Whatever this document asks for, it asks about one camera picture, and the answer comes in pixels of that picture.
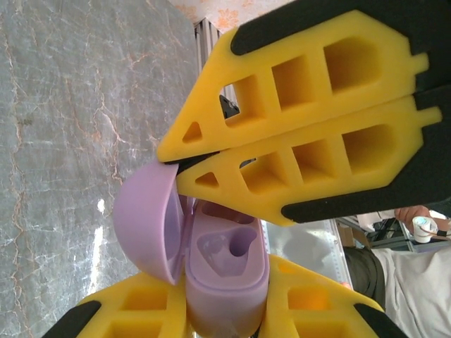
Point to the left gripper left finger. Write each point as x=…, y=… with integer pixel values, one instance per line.
x=141, y=310

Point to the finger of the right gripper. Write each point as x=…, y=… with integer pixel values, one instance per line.
x=310, y=49
x=352, y=183

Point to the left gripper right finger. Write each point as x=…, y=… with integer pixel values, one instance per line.
x=317, y=317

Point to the purple earbud charging case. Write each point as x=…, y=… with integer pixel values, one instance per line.
x=225, y=303

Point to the white handheld device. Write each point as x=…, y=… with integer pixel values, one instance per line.
x=423, y=229

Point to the person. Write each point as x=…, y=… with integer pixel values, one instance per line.
x=415, y=281

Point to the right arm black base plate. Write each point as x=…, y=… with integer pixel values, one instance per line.
x=229, y=106

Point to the aluminium front rail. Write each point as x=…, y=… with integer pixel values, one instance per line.
x=206, y=42

